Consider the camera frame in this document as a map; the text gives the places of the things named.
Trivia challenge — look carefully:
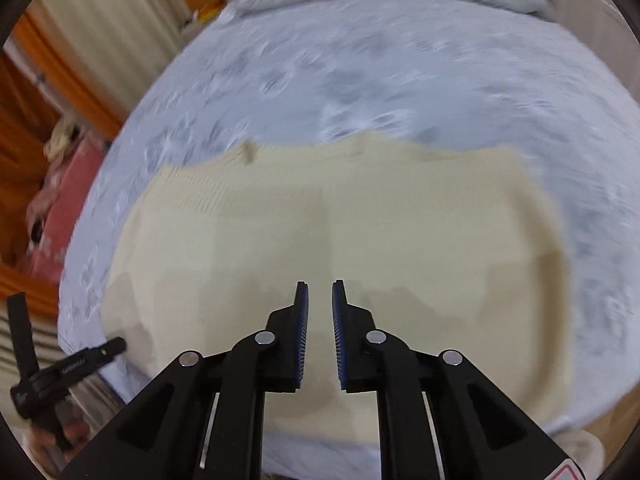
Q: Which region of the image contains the cream knitted sweater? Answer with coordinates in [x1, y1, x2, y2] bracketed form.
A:
[101, 132, 570, 444]

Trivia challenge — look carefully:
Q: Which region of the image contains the cream pleated curtain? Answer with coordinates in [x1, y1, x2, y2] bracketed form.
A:
[28, 0, 192, 115]

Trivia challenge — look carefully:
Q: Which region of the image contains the person's left hand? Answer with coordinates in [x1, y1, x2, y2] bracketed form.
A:
[23, 404, 91, 479]

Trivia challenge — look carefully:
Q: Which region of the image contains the light blue butterfly bedsheet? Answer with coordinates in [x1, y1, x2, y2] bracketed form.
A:
[57, 0, 640, 480]

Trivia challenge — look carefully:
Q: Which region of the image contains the red pink box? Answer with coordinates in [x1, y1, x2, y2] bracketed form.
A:
[22, 132, 106, 285]

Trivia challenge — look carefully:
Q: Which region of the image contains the orange curtain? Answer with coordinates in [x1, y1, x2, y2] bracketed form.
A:
[1, 12, 125, 321]

